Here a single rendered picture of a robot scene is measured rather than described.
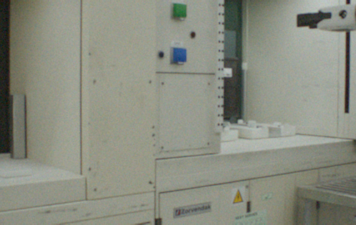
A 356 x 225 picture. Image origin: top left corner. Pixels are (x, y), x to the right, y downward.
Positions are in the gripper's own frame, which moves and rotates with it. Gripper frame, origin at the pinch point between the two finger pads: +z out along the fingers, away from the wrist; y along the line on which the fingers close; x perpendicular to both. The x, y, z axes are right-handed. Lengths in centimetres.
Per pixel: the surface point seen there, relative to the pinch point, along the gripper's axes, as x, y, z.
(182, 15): 0.0, -27.6, 13.8
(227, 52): -1, 53, 84
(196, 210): -45, -22, 15
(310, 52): -4, 42, 32
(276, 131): -30, 28, 34
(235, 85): -15.4, 9.4, 34.7
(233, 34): 6, 53, 81
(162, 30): -3.6, -31.9, 15.5
